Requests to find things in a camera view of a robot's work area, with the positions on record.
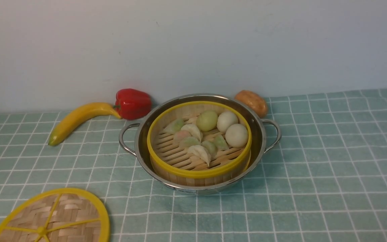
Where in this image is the yellow bamboo steamer basket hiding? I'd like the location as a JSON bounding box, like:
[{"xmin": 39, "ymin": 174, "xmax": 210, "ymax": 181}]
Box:
[{"xmin": 147, "ymin": 101, "xmax": 252, "ymax": 187}]

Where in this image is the yellow woven bamboo steamer lid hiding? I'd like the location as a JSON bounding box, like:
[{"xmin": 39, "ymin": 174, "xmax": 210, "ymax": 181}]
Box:
[{"xmin": 0, "ymin": 188, "xmax": 111, "ymax": 242}]

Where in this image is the stainless steel pot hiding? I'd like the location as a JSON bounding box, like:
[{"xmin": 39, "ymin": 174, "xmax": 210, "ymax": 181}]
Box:
[{"xmin": 119, "ymin": 93, "xmax": 282, "ymax": 195}]

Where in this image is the white dumpling centre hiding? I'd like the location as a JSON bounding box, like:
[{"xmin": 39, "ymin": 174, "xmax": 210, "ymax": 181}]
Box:
[{"xmin": 181, "ymin": 123, "xmax": 203, "ymax": 142}]

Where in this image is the white dumpling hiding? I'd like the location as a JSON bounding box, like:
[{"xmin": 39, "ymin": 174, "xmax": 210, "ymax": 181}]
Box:
[
  {"xmin": 187, "ymin": 145, "xmax": 212, "ymax": 167},
  {"xmin": 181, "ymin": 123, "xmax": 203, "ymax": 142}
]

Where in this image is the green dumpling back left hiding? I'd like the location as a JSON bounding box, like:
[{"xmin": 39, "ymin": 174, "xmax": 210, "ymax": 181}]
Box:
[{"xmin": 163, "ymin": 118, "xmax": 185, "ymax": 134}]

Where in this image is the green dumpling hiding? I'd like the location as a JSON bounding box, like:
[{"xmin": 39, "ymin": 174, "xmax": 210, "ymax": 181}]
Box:
[
  {"xmin": 178, "ymin": 136, "xmax": 201, "ymax": 148},
  {"xmin": 213, "ymin": 134, "xmax": 230, "ymax": 151},
  {"xmin": 163, "ymin": 118, "xmax": 185, "ymax": 134},
  {"xmin": 201, "ymin": 140, "xmax": 218, "ymax": 159}
]

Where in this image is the pink dumpling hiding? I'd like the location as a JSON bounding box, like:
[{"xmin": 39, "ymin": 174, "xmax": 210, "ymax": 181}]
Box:
[{"xmin": 173, "ymin": 130, "xmax": 191, "ymax": 144}]

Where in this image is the green dumpling centre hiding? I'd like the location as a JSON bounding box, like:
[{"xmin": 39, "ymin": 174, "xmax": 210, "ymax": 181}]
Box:
[{"xmin": 178, "ymin": 136, "xmax": 201, "ymax": 148}]

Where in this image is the white steamed bun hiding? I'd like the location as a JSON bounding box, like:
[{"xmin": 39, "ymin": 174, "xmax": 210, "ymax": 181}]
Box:
[
  {"xmin": 225, "ymin": 124, "xmax": 249, "ymax": 148},
  {"xmin": 217, "ymin": 111, "xmax": 239, "ymax": 134}
]

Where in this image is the white dumpling front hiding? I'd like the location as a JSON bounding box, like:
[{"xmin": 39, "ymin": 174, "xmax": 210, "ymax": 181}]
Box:
[{"xmin": 187, "ymin": 145, "xmax": 212, "ymax": 167}]

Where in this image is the green dumpling front middle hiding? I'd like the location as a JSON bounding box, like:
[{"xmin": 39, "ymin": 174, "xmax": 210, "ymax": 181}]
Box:
[{"xmin": 201, "ymin": 140, "xmax": 218, "ymax": 159}]

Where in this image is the green dumpling right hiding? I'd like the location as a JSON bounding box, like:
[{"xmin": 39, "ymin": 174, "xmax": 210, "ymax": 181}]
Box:
[{"xmin": 213, "ymin": 134, "xmax": 230, "ymax": 151}]

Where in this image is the white steamed bun front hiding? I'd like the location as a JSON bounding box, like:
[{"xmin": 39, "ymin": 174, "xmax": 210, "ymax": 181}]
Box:
[{"xmin": 225, "ymin": 124, "xmax": 249, "ymax": 148}]

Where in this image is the red bell pepper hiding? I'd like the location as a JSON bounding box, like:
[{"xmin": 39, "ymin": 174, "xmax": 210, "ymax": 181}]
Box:
[{"xmin": 114, "ymin": 88, "xmax": 152, "ymax": 120}]

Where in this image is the yellow plastic banana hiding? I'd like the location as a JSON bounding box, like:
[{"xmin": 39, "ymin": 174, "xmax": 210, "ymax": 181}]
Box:
[{"xmin": 48, "ymin": 102, "xmax": 121, "ymax": 147}]

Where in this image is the green checkered tablecloth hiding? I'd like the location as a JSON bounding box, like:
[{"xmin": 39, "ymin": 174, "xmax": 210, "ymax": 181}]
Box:
[{"xmin": 0, "ymin": 89, "xmax": 387, "ymax": 242}]

